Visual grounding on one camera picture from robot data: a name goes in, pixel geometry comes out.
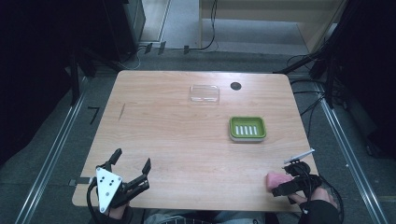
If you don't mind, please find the bundle of black floor cables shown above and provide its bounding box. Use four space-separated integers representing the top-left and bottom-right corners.
286 54 347 141

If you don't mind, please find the clear plastic lid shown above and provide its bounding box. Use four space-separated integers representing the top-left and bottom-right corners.
188 84 221 105

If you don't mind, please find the person's black sleeve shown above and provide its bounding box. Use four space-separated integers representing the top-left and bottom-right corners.
298 199 342 224

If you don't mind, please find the person's right hand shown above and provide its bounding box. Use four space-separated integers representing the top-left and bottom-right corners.
290 186 339 209

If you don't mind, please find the pink soap bar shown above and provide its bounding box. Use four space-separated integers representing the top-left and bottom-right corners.
265 172 294 191

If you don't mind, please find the hand-held gripper cable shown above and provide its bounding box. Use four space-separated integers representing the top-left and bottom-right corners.
318 175 346 223
86 181 98 222

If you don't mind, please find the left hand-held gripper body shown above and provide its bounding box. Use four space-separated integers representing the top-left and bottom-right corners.
88 161 150 215

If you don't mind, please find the right hand-held gripper cable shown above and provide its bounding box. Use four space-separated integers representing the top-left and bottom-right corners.
318 175 346 223

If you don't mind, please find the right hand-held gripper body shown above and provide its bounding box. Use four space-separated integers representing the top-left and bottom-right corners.
281 147 323 203

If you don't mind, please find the green soap dish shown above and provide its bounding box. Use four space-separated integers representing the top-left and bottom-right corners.
229 115 268 144

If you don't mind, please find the black metal stand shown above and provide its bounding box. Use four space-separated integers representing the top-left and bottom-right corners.
68 46 125 106
274 27 344 110

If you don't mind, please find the person's left hand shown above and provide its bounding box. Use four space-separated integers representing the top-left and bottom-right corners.
107 202 132 221

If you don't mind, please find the white floor cable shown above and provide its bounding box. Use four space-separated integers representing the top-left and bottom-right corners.
120 46 148 71

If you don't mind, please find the metal floor rail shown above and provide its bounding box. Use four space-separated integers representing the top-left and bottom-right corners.
14 78 89 224
312 82 389 224

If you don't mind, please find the light wooden furniture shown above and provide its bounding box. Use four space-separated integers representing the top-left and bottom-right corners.
199 0 348 53

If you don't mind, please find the small black table edge tag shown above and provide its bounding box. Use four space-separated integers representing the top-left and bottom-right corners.
68 176 93 187

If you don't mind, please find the left hand-held gripper cable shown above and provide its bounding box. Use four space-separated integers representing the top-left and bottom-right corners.
86 181 98 222

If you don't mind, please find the black cabinet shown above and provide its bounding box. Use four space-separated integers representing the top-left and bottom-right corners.
101 0 147 63

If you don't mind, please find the black hanging cable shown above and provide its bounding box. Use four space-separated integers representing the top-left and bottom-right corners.
186 0 219 52

